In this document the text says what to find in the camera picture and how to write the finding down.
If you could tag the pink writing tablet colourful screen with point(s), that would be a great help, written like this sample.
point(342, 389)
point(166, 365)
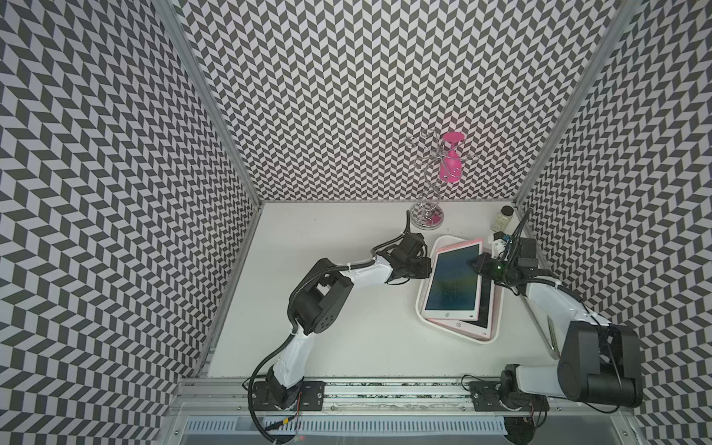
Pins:
point(454, 290)

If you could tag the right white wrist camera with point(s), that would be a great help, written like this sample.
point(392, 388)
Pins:
point(498, 241)

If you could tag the pink plastic goblet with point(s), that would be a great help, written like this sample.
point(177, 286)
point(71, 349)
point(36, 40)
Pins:
point(451, 167)

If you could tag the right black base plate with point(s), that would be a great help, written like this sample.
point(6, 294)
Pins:
point(493, 397)

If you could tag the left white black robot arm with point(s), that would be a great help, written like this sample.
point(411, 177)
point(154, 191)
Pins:
point(317, 301)

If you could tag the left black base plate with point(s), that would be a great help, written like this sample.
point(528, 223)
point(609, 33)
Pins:
point(308, 396)

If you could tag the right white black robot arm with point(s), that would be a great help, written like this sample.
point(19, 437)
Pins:
point(599, 363)

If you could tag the aluminium front rail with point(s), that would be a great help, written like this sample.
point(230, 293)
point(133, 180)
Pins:
point(359, 396)

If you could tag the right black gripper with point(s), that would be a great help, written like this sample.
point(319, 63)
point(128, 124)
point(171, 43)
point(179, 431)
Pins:
point(482, 268)

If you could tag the metal tongs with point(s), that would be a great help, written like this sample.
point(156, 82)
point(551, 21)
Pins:
point(545, 327)

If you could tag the small glass jar black lid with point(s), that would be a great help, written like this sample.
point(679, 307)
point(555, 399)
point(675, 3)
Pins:
point(502, 219)

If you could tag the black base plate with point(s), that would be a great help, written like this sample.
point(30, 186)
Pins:
point(493, 397)
point(308, 396)

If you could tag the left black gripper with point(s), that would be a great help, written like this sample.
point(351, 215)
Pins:
point(424, 261)

